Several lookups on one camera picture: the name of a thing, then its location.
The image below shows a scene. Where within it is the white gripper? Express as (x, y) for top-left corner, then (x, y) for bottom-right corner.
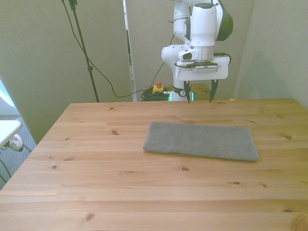
(174, 55), (230, 105)

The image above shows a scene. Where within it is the black floor cable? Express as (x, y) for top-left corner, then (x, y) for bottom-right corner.
(0, 157), (12, 184)

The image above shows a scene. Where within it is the grey towel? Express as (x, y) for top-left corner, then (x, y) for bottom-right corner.
(142, 121), (259, 162)

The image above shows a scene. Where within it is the white panel edge strip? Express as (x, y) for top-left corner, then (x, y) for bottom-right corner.
(122, 0), (138, 102)

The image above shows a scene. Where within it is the black camera stand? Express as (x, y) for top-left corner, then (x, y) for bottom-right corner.
(68, 0), (100, 103)

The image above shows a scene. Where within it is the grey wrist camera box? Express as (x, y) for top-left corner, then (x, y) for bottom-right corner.
(192, 64), (222, 74)

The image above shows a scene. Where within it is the coiled dark cable bundle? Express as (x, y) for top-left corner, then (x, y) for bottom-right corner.
(140, 89), (173, 103)

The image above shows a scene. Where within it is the black camera cable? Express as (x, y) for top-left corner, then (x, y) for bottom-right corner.
(59, 0), (154, 98)

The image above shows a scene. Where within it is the white side table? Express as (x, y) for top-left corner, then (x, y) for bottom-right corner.
(0, 120), (23, 148)

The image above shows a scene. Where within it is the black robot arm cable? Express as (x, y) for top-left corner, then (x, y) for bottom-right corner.
(153, 16), (191, 90)

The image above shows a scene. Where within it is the white rounded floor object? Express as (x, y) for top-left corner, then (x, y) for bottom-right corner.
(6, 134), (24, 153)

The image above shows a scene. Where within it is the yellow emergency stop box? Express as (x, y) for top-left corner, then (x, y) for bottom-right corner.
(153, 81), (165, 95)

